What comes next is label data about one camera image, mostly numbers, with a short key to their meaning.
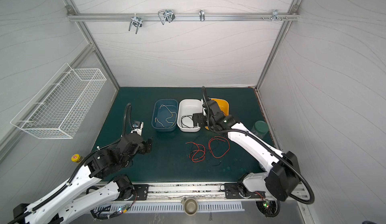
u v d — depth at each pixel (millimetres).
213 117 586
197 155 857
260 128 852
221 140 923
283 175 399
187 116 1000
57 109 674
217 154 854
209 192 749
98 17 783
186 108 1076
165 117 1015
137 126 612
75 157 665
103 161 474
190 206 699
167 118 993
